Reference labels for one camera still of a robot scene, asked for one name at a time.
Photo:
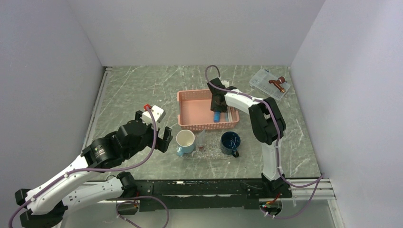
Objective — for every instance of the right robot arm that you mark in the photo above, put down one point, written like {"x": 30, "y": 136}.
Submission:
{"x": 268, "y": 126}

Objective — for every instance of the clear plastic organizer box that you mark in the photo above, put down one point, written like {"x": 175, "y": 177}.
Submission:
{"x": 260, "y": 81}

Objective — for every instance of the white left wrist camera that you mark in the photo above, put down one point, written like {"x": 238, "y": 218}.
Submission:
{"x": 152, "y": 111}

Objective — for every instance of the pink plastic perforated basket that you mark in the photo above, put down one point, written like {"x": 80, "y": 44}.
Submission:
{"x": 195, "y": 114}

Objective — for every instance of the dark blue mug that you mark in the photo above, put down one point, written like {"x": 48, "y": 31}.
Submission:
{"x": 230, "y": 142}

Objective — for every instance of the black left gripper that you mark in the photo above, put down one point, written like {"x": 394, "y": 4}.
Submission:
{"x": 160, "y": 143}

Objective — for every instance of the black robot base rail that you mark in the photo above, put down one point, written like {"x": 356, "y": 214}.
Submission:
{"x": 247, "y": 193}

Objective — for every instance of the blue toothpaste tube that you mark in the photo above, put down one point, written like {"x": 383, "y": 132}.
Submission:
{"x": 216, "y": 117}

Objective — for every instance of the light blue mug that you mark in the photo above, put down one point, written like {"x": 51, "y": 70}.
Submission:
{"x": 186, "y": 142}

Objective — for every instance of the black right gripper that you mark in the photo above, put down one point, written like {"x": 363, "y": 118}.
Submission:
{"x": 214, "y": 107}

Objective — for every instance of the white toothbrush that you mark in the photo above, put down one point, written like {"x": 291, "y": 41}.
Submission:
{"x": 227, "y": 114}
{"x": 230, "y": 114}

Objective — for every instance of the brown copper faucet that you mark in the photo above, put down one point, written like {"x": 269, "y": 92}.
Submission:
{"x": 277, "y": 83}

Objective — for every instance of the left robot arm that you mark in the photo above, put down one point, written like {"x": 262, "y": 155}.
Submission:
{"x": 96, "y": 174}

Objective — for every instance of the clear textured plastic tray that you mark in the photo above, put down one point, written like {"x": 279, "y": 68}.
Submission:
{"x": 211, "y": 151}

